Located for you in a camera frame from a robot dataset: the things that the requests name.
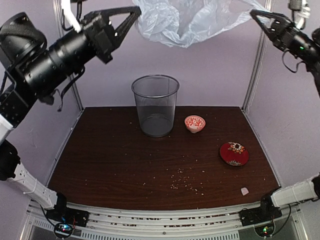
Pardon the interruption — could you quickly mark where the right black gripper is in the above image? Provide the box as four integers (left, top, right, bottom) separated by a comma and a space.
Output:
246, 9, 320, 66

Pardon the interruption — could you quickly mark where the light blue plastic trash bag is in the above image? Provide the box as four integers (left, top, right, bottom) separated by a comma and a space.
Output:
133, 0, 267, 48

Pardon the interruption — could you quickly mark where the grey mesh trash bin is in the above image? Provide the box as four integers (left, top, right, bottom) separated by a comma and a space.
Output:
131, 74, 180, 138

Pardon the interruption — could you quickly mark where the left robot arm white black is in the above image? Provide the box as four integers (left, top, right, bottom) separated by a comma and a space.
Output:
0, 6, 142, 222

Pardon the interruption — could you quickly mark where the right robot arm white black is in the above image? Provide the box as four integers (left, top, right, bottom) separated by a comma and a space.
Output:
250, 9, 320, 221

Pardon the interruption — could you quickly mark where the orange white patterned bowl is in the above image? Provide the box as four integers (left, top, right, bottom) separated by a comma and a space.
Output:
184, 115, 206, 134

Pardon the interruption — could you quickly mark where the red floral overturned bowl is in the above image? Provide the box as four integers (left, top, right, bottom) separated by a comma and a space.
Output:
219, 141, 249, 167

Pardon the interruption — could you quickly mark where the small pink paper scrap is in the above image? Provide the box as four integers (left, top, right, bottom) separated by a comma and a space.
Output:
241, 187, 249, 196

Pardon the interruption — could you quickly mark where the right aluminium frame post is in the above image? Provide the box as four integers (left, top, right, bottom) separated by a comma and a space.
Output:
241, 0, 273, 112

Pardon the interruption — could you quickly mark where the aluminium frame post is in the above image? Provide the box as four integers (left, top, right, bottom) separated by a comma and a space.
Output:
52, 0, 84, 112
241, 0, 273, 112

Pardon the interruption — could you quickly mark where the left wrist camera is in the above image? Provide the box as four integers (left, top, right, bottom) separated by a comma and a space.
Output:
60, 0, 84, 33

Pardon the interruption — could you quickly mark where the left aluminium frame post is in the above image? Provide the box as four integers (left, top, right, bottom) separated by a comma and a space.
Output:
52, 0, 84, 112

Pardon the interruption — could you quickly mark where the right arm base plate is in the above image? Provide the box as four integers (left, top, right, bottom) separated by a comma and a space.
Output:
239, 207, 282, 227

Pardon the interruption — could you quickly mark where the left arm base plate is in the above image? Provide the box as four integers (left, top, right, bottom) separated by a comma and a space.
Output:
45, 207, 90, 227

